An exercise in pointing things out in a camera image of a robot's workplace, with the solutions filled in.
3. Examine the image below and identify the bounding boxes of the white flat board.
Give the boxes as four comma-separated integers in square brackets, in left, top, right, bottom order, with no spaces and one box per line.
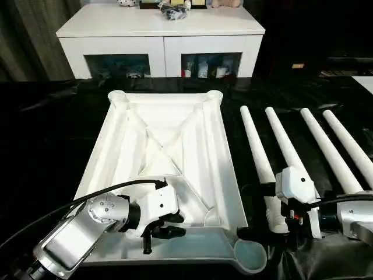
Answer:
[351,75,373,96]

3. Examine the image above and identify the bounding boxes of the grey pleated curtain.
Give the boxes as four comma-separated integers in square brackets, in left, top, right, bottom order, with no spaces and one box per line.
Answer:
[0,0,81,82]

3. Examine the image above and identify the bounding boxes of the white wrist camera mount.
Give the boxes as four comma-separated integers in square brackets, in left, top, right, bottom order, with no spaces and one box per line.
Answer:
[275,165,323,239]
[115,176,181,243]

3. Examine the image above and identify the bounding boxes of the white plastic table leg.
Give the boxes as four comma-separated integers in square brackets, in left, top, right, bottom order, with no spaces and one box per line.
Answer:
[239,105,288,234]
[322,110,373,190]
[265,107,304,173]
[300,107,365,195]

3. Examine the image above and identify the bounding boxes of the white plastic table top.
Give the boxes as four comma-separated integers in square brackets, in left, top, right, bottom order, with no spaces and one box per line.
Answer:
[72,89,269,277]

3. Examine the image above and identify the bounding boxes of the black table mat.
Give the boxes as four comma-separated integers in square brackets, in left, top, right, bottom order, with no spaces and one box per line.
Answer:
[0,76,373,280]

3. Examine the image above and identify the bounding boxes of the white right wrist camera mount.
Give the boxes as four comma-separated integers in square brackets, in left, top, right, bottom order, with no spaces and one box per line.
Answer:
[275,165,323,239]

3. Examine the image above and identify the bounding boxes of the pink plush toy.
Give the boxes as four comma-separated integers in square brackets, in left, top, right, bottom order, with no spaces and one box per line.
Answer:
[211,0,243,9]

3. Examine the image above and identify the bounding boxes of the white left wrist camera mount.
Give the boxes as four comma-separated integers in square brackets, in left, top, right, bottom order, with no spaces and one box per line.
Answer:
[115,176,181,243]

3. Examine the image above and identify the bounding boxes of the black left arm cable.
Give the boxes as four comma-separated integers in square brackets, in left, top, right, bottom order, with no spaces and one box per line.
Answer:
[0,178,167,249]

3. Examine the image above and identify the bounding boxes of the white sideboard cabinet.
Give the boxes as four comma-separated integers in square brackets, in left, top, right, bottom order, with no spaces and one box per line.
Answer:
[55,4,266,79]

